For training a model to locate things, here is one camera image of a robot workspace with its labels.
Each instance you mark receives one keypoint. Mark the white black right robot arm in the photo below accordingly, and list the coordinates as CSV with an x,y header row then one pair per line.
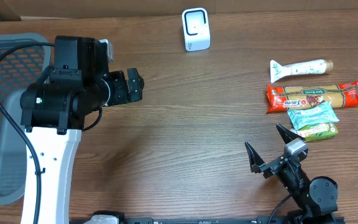
x,y
316,198

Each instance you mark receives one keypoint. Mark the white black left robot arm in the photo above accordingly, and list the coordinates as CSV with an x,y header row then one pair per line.
x,y
53,114

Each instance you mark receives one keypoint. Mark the white barcode scanner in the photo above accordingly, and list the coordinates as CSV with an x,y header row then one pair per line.
x,y
196,29

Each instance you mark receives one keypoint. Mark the teal snack packet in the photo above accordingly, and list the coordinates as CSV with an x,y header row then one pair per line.
x,y
322,113

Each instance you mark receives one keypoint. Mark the brown cardboard backboard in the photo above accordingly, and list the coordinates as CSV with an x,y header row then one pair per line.
x,y
14,10

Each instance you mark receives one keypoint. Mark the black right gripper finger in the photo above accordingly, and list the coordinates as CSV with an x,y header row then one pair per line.
x,y
287,135
256,162

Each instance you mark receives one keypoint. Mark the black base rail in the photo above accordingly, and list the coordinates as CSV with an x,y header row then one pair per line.
x,y
104,216

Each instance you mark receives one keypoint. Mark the red orange pasta packet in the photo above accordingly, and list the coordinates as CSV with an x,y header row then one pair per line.
x,y
284,98

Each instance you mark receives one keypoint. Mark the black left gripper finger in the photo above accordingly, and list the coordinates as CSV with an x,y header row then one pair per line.
x,y
140,85
132,83

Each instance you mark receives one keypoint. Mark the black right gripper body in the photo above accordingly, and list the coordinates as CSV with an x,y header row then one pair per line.
x,y
274,165

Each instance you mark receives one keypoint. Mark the white tube gold cap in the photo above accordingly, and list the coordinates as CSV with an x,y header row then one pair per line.
x,y
319,66

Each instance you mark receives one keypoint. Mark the green tea packet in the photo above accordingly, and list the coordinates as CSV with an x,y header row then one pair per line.
x,y
315,132

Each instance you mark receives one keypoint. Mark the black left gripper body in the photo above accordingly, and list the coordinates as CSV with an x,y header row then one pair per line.
x,y
134,88

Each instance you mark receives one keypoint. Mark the grey plastic mesh basket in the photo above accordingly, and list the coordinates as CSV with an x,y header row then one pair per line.
x,y
17,71

